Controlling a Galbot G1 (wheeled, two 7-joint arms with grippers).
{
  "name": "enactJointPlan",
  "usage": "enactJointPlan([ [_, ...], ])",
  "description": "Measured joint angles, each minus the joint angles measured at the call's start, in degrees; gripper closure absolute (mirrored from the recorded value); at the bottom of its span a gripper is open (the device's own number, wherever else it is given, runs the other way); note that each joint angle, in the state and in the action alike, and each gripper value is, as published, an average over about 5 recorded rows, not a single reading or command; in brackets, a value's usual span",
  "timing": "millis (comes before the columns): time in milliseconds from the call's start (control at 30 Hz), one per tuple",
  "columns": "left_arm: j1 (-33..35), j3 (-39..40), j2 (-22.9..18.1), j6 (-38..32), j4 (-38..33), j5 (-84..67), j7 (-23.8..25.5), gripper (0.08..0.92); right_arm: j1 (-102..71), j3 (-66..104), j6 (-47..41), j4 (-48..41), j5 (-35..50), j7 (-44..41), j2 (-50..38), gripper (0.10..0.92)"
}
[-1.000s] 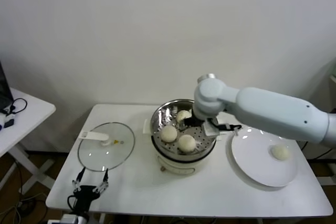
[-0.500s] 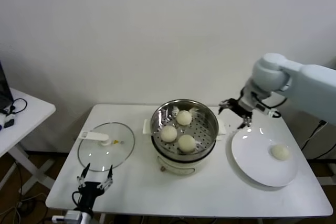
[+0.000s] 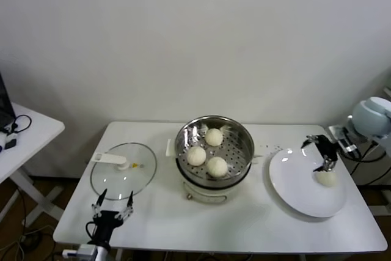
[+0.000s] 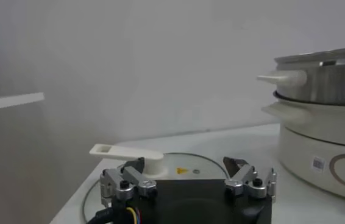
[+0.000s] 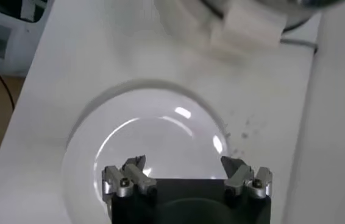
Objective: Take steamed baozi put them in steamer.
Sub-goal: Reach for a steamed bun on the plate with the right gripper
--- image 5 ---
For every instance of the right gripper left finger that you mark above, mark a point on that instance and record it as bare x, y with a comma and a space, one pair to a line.
130, 179

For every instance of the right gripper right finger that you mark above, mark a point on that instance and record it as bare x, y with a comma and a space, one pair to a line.
242, 178

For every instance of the stainless steel steamer pot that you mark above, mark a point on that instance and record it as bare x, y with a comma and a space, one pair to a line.
184, 21

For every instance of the white round plate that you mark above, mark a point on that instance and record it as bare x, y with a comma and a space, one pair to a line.
148, 137

